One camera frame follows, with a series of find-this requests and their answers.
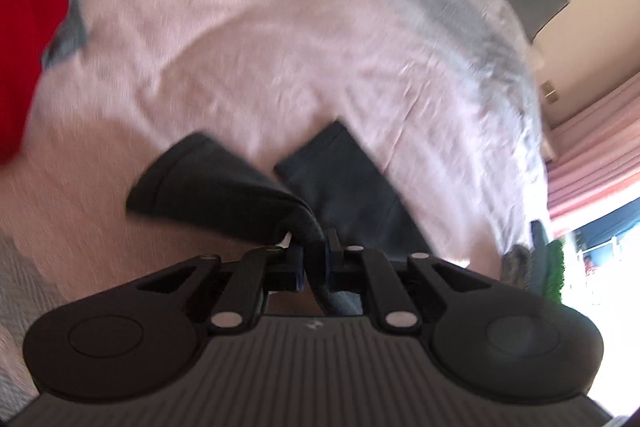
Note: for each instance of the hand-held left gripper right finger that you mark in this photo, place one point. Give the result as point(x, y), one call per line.
point(331, 257)

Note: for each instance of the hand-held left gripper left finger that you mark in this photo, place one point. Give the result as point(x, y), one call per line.
point(296, 268)

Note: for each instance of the dark grey pants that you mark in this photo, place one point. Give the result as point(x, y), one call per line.
point(210, 187)

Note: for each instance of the stack of folded clothes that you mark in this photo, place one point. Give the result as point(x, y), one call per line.
point(525, 257)

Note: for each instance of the bed with pink cover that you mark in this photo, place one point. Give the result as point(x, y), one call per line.
point(260, 47)

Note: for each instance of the green folded garment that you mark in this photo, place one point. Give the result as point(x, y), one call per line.
point(553, 269)

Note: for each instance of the pink curtain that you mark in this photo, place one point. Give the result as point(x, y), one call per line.
point(595, 157)

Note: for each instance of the grey garment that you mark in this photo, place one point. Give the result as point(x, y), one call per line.
point(67, 39)

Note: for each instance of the red garment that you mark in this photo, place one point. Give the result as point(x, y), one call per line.
point(22, 42)

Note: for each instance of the wall switch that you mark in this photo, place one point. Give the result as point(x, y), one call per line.
point(550, 90)

